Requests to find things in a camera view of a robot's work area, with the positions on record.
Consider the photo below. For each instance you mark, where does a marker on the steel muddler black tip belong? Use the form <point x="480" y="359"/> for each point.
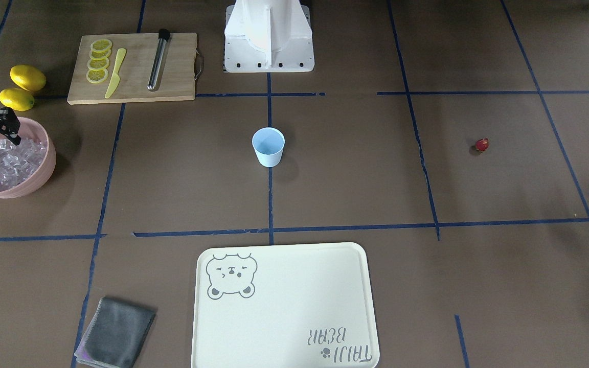
<point x="163" y="36"/>

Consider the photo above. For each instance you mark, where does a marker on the pile of clear ice cubes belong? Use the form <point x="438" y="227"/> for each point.
<point x="5" y="163"/>

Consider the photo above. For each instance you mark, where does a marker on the light blue plastic cup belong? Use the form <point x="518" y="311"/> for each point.
<point x="268" y="144"/>

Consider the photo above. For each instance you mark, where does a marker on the whole lemon upper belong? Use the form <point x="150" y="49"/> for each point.
<point x="28" y="77"/>

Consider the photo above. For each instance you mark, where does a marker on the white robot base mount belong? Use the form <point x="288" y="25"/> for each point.
<point x="268" y="37"/>

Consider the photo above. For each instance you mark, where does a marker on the bamboo cutting board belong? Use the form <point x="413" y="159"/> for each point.
<point x="176" y="81"/>

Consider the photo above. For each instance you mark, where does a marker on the cream bear tray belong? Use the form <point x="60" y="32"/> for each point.
<point x="299" y="305"/>

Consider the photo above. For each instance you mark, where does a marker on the yellow plastic knife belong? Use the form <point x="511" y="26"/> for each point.
<point x="115" y="78"/>

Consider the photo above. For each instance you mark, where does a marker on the pink bowl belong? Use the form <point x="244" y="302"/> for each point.
<point x="28" y="168"/>

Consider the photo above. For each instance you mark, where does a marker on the grey folded cloth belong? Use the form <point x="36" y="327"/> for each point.
<point x="115" y="335"/>

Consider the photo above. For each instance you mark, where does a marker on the whole lemon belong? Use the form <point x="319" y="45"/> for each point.
<point x="17" y="99"/>
<point x="28" y="77"/>

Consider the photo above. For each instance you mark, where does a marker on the red strawberry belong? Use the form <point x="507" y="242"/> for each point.
<point x="481" y="145"/>

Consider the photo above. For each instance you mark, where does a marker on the whole lemon lower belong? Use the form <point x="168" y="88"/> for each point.
<point x="17" y="99"/>

